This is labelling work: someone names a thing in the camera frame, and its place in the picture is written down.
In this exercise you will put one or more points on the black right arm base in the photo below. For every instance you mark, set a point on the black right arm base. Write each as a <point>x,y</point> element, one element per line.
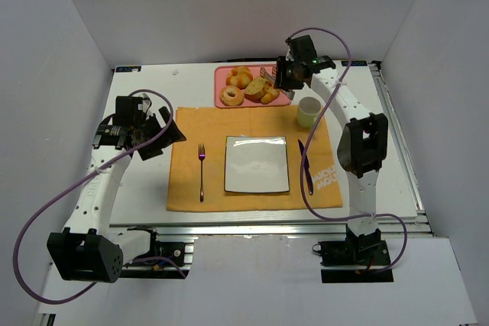
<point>363,259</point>

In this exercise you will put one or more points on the metal serving tongs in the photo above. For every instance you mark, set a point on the metal serving tongs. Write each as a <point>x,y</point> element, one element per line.
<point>267,73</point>

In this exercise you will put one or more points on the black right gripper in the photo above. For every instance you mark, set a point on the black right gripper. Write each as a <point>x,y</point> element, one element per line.
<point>283,76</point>

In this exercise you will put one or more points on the pink plastic tray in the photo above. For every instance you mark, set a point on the pink plastic tray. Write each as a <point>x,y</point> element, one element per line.
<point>222,72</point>

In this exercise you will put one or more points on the sugared donut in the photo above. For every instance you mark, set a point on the sugared donut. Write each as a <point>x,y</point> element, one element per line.
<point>231,96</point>

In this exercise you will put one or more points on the sliced loaf bread piece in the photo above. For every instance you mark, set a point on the sliced loaf bread piece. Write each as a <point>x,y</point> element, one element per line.
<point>256,89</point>

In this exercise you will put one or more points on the light green mug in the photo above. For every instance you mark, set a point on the light green mug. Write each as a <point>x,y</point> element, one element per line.
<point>308,110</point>

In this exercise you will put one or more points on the aluminium table frame rail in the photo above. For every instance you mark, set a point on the aluminium table frame rail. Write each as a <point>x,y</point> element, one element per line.
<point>142,198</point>

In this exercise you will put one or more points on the striped croissant bread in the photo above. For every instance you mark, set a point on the striped croissant bread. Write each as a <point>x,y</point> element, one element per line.
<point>270,93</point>

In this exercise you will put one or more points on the purple metal fork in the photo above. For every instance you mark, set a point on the purple metal fork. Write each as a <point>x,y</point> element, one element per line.
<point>202,156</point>

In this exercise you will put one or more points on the round striped bread roll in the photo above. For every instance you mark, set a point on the round striped bread roll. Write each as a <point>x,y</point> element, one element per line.
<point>239,77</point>

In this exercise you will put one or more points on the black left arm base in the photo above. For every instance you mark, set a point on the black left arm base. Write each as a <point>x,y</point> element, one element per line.
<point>166,259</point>

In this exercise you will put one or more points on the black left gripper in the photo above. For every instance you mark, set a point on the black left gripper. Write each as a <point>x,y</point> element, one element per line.
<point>151,137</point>

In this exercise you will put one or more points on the right blue corner label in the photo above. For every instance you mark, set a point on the right blue corner label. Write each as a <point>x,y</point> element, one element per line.
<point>354,63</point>

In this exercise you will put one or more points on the white square plate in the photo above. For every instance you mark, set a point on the white square plate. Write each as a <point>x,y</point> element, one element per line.
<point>256,165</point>

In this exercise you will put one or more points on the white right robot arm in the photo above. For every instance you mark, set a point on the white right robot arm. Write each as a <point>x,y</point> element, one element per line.
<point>362,147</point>

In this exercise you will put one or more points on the blue corner label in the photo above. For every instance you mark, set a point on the blue corner label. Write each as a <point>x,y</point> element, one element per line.
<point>128,69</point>
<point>354,63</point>

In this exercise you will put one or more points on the purple table knife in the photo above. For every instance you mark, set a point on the purple table knife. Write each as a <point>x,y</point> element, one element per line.
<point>309,180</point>

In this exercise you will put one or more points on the left blue corner label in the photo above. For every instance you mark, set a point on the left blue corner label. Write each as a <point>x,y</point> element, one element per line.
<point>128,69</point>

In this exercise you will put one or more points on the orange cloth placemat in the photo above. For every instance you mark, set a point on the orange cloth placemat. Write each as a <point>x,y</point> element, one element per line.
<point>211,126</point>

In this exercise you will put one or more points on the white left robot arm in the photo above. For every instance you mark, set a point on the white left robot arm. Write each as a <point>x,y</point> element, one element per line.
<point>86,250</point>

